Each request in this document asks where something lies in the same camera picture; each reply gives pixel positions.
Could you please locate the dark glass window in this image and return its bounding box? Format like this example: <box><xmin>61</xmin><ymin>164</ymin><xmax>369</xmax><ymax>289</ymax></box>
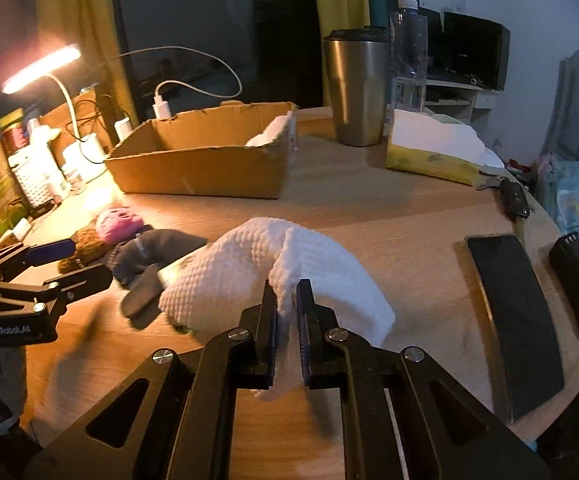
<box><xmin>112</xmin><ymin>0</ymin><xmax>320</xmax><ymax>108</ymax></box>

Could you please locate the brown knit sock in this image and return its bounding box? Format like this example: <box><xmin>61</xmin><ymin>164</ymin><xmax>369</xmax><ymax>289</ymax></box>
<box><xmin>58</xmin><ymin>225</ymin><xmax>115</xmax><ymax>273</ymax></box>

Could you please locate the white plastic basket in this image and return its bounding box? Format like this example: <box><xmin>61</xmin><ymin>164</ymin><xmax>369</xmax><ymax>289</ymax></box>
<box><xmin>10</xmin><ymin>152</ymin><xmax>66</xmax><ymax>207</ymax></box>

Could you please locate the black cable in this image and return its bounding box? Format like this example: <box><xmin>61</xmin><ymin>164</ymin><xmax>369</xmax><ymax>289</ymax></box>
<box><xmin>74</xmin><ymin>94</ymin><xmax>126</xmax><ymax>136</ymax></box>

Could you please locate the brown cardboard carton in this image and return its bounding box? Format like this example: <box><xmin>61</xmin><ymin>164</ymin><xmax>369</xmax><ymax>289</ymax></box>
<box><xmin>40</xmin><ymin>87</ymin><xmax>100</xmax><ymax>161</ymax></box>

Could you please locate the clear plastic water bottle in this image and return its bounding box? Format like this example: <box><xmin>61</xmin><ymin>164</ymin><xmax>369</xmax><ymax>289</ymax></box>
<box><xmin>388</xmin><ymin>0</ymin><xmax>429</xmax><ymax>113</ymax></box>

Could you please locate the white desk lamp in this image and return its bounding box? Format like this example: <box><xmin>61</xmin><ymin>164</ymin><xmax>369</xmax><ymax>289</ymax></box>
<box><xmin>2</xmin><ymin>44</ymin><xmax>108</xmax><ymax>166</ymax></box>

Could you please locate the yellow tissue pack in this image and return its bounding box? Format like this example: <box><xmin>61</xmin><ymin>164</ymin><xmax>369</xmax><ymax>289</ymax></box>
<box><xmin>385</xmin><ymin>109</ymin><xmax>505</xmax><ymax>187</ymax></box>

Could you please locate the steel tumbler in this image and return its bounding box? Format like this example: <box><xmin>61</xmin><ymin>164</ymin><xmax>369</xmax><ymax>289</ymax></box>
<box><xmin>323</xmin><ymin>27</ymin><xmax>391</xmax><ymax>148</ymax></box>

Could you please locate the pink plush toy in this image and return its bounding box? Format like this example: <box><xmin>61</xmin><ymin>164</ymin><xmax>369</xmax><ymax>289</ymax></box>
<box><xmin>96</xmin><ymin>207</ymin><xmax>144</xmax><ymax>242</ymax></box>

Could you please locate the cardboard box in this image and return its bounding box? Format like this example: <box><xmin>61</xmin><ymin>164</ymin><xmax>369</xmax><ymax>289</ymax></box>
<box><xmin>104</xmin><ymin>101</ymin><xmax>300</xmax><ymax>200</ymax></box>

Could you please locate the black smartphone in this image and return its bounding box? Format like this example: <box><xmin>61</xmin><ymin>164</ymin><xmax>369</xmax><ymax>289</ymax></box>
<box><xmin>464</xmin><ymin>234</ymin><xmax>565</xmax><ymax>423</ymax></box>

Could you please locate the black car key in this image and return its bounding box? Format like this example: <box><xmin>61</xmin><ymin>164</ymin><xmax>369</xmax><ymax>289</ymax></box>
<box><xmin>499</xmin><ymin>177</ymin><xmax>531</xmax><ymax>221</ymax></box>

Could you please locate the red label jar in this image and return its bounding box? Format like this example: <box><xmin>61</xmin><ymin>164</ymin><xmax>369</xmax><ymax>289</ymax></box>
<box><xmin>0</xmin><ymin>108</ymin><xmax>33</xmax><ymax>153</ymax></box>

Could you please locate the white cable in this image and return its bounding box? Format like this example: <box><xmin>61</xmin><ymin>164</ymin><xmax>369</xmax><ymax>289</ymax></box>
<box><xmin>94</xmin><ymin>47</ymin><xmax>243</xmax><ymax>106</ymax></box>

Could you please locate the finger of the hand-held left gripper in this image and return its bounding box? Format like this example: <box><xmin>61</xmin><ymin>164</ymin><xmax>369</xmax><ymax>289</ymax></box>
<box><xmin>0</xmin><ymin>239</ymin><xmax>76</xmax><ymax>281</ymax></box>
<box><xmin>0</xmin><ymin>262</ymin><xmax>116</xmax><ymax>317</ymax></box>

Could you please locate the white waffle towel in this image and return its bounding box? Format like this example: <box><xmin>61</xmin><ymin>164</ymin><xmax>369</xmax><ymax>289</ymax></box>
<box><xmin>158</xmin><ymin>217</ymin><xmax>396</xmax><ymax>403</ymax></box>

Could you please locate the black monitor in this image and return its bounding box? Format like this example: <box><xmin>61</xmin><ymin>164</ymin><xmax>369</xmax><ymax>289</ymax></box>
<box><xmin>442</xmin><ymin>10</ymin><xmax>511</xmax><ymax>92</ymax></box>
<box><xmin>417</xmin><ymin>7</ymin><xmax>443</xmax><ymax>68</ymax></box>

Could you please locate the white computer desk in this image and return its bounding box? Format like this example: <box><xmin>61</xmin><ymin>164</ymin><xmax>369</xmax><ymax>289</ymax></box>
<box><xmin>424</xmin><ymin>77</ymin><xmax>495</xmax><ymax>123</ymax></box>

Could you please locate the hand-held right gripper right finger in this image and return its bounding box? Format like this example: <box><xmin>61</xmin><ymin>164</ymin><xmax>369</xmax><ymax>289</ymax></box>
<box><xmin>295</xmin><ymin>279</ymin><xmax>553</xmax><ymax>480</ymax></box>

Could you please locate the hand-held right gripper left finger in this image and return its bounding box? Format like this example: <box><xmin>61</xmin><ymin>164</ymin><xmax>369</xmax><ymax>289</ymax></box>
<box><xmin>22</xmin><ymin>279</ymin><xmax>279</xmax><ymax>480</ymax></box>

